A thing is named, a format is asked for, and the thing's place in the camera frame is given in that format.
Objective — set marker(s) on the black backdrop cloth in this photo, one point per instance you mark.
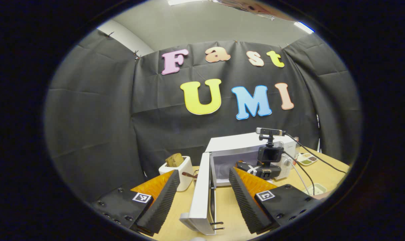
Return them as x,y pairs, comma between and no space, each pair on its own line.
95,117

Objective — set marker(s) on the white microwave oven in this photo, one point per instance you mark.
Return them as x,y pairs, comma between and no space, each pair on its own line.
239,144

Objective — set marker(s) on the white toaster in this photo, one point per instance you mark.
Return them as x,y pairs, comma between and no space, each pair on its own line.
185,170

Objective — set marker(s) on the brown toast slice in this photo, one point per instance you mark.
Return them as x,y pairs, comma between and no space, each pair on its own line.
174,160

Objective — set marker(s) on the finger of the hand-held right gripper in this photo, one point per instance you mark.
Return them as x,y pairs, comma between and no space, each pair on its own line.
245,166

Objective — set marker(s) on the ceiling light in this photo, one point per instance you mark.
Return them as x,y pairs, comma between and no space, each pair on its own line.
303,27

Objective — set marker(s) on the pale green tray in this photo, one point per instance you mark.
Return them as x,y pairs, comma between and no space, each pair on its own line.
317,189

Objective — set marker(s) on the white divided bean dish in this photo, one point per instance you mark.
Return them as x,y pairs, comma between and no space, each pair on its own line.
306,159

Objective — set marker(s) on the clear plastic bottle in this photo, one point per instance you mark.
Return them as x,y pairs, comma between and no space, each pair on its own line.
296,147

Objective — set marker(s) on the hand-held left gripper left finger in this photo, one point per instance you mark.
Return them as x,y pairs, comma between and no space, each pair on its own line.
160,204

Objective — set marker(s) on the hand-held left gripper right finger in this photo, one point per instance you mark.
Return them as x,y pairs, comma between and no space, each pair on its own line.
245,201

